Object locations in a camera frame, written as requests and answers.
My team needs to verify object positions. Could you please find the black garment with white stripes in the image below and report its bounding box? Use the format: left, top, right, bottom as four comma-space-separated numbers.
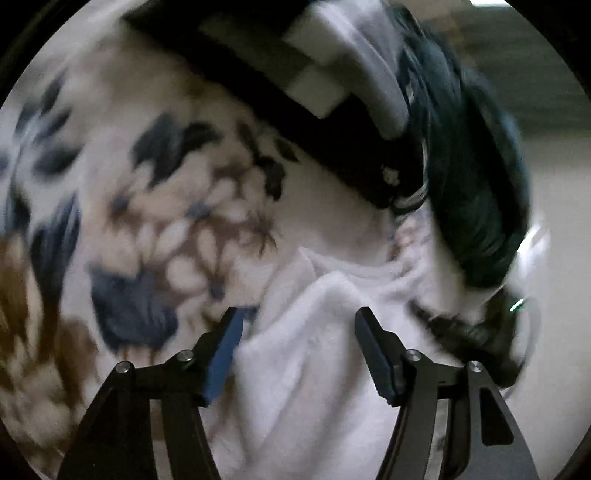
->
121, 0, 432, 217

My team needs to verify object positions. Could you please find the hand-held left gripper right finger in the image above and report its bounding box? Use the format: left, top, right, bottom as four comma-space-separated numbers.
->
354, 306, 539, 480

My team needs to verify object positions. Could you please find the floral printed blanket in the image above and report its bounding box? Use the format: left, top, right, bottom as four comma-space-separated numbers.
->
0, 21, 435, 480

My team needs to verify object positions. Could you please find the white fluffy garment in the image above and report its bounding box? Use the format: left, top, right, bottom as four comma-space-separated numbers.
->
201, 244, 467, 480

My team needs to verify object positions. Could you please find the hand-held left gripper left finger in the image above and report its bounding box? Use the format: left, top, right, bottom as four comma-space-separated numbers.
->
57, 306, 245, 480

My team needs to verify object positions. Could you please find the dark green garment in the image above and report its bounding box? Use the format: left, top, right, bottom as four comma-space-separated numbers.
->
392, 4, 533, 291

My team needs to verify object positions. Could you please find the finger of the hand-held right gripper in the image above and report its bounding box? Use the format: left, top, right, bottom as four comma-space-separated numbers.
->
409, 299, 525, 389

